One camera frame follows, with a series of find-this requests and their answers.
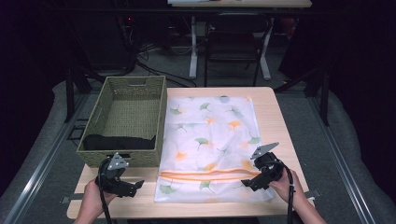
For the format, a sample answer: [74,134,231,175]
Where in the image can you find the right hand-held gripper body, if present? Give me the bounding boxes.
[249,142,285,185]

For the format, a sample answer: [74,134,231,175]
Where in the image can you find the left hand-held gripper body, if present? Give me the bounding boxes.
[94,152,134,197]

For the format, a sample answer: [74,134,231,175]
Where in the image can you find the black cloth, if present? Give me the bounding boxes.
[82,133,157,151]

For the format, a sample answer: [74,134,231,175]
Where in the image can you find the leaf print mesh laundry bag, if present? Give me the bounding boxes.
[153,95,276,203]

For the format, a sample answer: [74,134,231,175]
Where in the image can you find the green woven basket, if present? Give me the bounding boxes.
[76,75,168,169]

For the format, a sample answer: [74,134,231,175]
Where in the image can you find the person's right hand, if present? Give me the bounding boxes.
[269,169,302,203]

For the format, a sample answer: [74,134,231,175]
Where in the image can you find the person's left hand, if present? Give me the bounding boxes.
[81,179,118,216]

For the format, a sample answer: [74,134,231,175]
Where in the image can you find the black metal stand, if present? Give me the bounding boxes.
[64,65,107,124]
[274,65,332,127]

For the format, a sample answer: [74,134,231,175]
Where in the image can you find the white desk leg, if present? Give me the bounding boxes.
[260,17,276,81]
[189,15,199,79]

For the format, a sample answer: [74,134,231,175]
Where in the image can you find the black folding chair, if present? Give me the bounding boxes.
[204,12,273,88]

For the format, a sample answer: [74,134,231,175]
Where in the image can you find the dark equipment cabinet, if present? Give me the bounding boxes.
[66,12,138,72]

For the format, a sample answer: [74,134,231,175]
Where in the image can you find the light wooden desk top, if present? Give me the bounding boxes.
[167,0,313,8]

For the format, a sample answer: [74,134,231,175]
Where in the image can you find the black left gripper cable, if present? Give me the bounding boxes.
[97,158,114,224]

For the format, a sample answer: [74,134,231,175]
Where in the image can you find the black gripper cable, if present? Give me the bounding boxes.
[274,159,295,224]
[97,158,114,224]

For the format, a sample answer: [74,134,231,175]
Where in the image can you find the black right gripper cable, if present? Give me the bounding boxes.
[274,159,295,224]

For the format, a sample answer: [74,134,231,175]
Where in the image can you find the grey metal table bracket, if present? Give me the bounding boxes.
[60,192,85,205]
[303,189,322,201]

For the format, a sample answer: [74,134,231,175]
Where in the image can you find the black floor bracket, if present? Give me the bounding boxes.
[66,117,90,142]

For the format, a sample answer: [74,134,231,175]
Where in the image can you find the metal floor rail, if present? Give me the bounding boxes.
[2,92,92,224]
[306,92,378,224]

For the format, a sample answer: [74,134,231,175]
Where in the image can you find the black floor cable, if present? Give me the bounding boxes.
[135,59,198,89]

